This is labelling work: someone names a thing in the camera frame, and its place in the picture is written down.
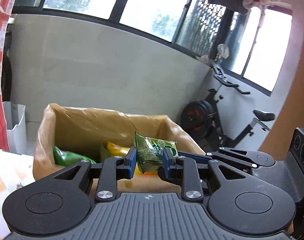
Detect green chip bag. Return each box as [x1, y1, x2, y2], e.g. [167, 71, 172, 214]
[53, 146, 96, 166]

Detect checkered flower tablecloth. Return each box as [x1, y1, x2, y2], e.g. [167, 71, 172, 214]
[0, 149, 34, 239]

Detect yellow snack packet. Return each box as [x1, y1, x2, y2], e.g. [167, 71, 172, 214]
[99, 142, 130, 163]

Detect black window frame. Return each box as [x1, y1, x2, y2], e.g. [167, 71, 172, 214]
[10, 0, 293, 97]

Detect green snack packet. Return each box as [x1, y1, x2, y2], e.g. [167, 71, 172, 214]
[134, 133, 178, 173]

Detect black exercise bike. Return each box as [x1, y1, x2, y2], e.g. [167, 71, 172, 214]
[180, 60, 276, 149]

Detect taped brown cardboard box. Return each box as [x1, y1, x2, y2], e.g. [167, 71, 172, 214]
[33, 103, 205, 180]

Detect white plastic bin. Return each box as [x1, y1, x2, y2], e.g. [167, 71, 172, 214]
[3, 101, 27, 154]

